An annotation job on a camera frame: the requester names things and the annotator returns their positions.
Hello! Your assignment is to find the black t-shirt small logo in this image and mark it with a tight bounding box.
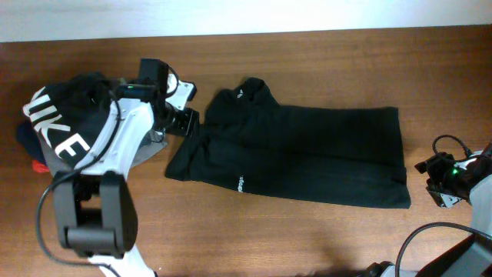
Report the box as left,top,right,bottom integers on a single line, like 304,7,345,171
165,78,411,209

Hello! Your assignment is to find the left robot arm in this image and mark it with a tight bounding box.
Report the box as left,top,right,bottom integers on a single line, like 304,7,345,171
38,58,198,276

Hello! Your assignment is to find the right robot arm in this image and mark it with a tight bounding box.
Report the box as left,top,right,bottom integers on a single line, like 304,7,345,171
360,142,491,277

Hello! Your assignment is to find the grey folded garment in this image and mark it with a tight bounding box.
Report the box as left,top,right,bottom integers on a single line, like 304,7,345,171
39,77,168,178

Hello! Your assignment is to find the black Nike t-shirt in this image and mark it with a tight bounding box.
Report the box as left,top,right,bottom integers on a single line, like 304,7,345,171
22,72,121,174

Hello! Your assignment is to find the red orange garment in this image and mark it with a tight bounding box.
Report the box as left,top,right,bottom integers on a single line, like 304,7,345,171
32,159,50,173

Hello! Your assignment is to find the navy folded garment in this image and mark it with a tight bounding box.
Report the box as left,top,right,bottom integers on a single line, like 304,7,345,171
16,120,46,165

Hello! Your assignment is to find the right black cable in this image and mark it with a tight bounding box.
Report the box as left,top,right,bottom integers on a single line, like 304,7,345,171
394,134,492,277

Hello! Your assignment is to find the black cable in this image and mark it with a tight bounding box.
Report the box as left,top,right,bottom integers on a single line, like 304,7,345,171
394,134,492,277
35,65,180,277

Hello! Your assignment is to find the left black cable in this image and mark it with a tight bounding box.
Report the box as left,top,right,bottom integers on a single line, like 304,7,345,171
35,65,180,277

